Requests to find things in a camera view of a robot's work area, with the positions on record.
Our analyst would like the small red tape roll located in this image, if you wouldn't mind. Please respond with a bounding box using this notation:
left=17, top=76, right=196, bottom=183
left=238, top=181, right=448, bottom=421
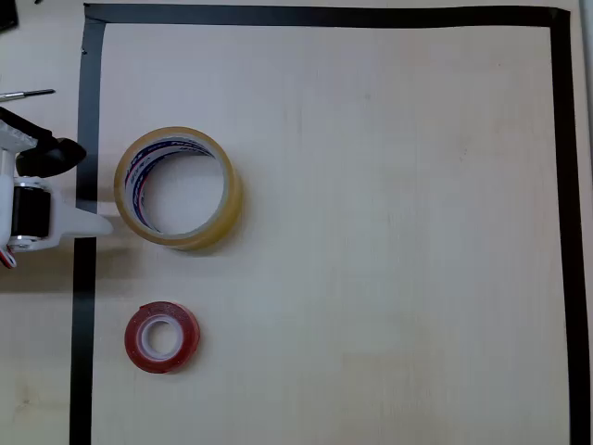
left=123, top=300, right=202, bottom=375

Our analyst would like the big clear yellowish tape roll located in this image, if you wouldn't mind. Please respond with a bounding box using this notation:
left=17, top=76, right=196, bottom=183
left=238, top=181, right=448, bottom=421
left=113, top=125, right=245, bottom=253

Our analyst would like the flat black object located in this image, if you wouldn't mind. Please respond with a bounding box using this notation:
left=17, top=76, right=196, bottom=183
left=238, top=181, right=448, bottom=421
left=0, top=0, right=19, bottom=32

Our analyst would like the thin black-tipped screwdriver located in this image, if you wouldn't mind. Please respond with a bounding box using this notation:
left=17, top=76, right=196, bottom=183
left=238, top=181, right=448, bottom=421
left=0, top=88, right=57, bottom=101

